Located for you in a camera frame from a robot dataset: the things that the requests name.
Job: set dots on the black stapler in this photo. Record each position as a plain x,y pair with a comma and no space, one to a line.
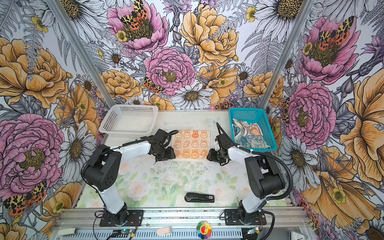
199,198

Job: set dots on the aluminium front rail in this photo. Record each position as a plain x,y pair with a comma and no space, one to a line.
156,218

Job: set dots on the orange rabbit print towel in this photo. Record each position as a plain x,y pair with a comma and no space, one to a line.
191,145

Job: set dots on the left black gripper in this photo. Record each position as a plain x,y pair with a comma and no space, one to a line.
169,155

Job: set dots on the blue patterned towel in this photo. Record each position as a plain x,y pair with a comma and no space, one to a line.
249,135

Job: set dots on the white plastic basket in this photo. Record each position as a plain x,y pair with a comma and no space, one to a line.
129,120

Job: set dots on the teal plastic basket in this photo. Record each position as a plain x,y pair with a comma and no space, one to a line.
254,116

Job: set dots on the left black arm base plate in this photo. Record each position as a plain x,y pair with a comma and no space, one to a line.
125,218

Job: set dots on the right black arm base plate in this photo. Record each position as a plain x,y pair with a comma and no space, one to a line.
237,217

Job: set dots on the pink eraser block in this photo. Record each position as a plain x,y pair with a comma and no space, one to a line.
164,231

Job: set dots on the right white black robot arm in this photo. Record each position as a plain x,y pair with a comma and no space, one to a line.
269,179

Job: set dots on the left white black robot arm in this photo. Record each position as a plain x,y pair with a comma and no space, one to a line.
101,171

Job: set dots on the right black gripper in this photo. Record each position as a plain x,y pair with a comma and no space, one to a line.
212,157

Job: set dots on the colourful flower toy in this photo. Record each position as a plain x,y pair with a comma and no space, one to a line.
204,230

